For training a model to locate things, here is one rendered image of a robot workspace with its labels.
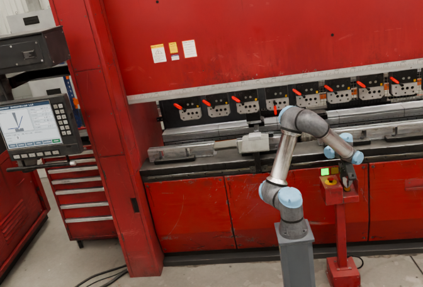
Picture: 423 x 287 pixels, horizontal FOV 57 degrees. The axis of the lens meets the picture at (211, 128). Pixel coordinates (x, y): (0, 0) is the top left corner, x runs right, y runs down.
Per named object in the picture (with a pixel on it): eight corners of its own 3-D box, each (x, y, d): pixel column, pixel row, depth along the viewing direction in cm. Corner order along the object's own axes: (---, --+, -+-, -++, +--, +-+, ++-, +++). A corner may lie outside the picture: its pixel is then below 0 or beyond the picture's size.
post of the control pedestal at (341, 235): (339, 268, 262) (335, 199, 243) (337, 263, 267) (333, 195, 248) (347, 267, 261) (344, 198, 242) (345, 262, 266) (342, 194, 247)
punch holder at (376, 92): (359, 100, 252) (359, 75, 247) (356, 96, 260) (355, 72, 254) (384, 97, 250) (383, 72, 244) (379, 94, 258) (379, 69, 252)
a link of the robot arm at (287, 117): (271, 209, 199) (299, 107, 193) (253, 199, 212) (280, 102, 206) (287, 210, 206) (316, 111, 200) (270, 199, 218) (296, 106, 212)
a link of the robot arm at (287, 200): (291, 224, 192) (288, 201, 187) (273, 213, 203) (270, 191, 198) (308, 214, 197) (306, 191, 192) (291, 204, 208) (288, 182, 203)
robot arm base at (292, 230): (311, 237, 195) (310, 221, 192) (281, 241, 196) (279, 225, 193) (304, 220, 209) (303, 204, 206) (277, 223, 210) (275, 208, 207)
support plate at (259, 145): (241, 153, 250) (241, 151, 250) (242, 137, 274) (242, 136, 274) (269, 150, 247) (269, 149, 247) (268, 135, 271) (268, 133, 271)
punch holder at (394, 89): (392, 96, 249) (392, 72, 243) (388, 92, 257) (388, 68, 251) (417, 94, 247) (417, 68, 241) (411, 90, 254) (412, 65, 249)
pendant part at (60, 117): (11, 162, 231) (-12, 105, 219) (21, 153, 242) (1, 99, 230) (80, 154, 225) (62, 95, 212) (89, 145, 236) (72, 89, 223)
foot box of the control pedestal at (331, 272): (334, 298, 254) (333, 283, 250) (325, 270, 278) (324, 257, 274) (365, 294, 253) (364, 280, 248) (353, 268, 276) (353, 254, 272)
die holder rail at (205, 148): (150, 162, 288) (146, 150, 285) (152, 158, 294) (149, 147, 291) (216, 155, 280) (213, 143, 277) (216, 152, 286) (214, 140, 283)
